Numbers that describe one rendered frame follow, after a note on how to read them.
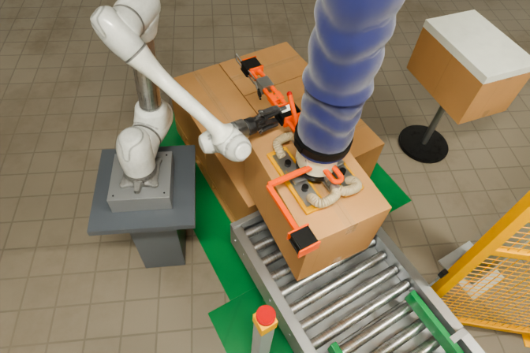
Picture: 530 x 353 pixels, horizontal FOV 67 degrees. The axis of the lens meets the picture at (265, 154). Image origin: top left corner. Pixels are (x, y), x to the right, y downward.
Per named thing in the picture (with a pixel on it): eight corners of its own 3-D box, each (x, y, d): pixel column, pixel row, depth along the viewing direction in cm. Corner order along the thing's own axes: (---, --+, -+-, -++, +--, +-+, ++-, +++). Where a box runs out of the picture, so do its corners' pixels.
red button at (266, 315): (278, 321, 143) (279, 318, 140) (262, 332, 140) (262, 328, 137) (269, 304, 146) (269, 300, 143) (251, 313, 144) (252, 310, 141)
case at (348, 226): (367, 248, 199) (392, 207, 167) (296, 281, 186) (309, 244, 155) (307, 159, 230) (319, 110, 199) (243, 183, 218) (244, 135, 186)
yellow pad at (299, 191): (326, 206, 166) (329, 200, 162) (306, 216, 162) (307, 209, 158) (285, 148, 183) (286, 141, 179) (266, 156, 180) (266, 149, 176)
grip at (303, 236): (319, 248, 143) (321, 242, 139) (298, 258, 140) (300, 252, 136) (306, 228, 147) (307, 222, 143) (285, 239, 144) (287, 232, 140)
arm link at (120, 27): (138, 53, 137) (154, 31, 146) (95, 10, 128) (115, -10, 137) (117, 68, 145) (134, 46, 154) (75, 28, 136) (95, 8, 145)
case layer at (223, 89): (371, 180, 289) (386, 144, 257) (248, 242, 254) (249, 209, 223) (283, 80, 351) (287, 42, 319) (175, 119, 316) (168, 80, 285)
